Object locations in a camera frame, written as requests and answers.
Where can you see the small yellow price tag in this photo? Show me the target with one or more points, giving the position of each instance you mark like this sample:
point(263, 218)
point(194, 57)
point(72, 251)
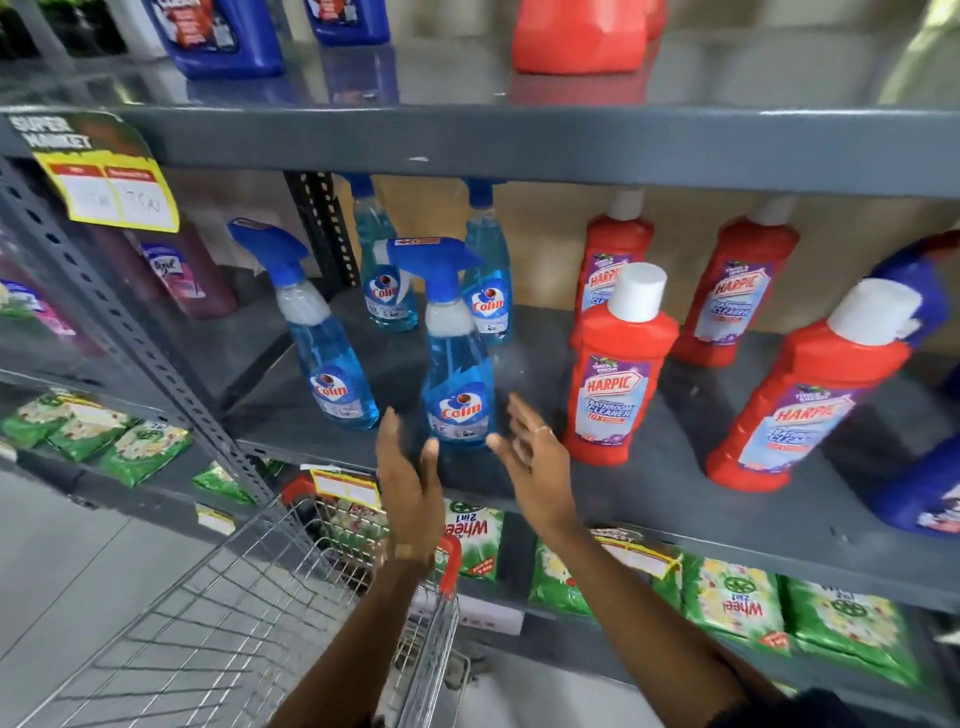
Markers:
point(216, 521)

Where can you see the large dark blue detergent jug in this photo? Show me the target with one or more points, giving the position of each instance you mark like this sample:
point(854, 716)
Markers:
point(371, 22)
point(255, 45)

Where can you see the person's right forearm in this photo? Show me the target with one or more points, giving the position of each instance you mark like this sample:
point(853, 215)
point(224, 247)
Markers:
point(645, 637)

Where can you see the dark blue right sleeve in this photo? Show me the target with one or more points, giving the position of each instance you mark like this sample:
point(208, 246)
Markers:
point(795, 716)

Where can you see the large yellow price sign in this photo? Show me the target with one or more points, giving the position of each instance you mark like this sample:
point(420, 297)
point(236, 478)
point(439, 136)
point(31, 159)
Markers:
point(112, 195)

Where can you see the person's left hand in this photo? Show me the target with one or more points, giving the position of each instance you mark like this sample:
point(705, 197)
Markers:
point(409, 510)

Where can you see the person's left forearm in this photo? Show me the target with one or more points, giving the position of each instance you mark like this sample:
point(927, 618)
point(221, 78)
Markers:
point(352, 652)

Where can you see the grey metal shelf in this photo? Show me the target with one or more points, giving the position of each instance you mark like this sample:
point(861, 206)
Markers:
point(525, 142)

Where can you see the person's right hand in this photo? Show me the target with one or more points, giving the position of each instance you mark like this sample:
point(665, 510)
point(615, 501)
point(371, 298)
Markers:
point(544, 480)

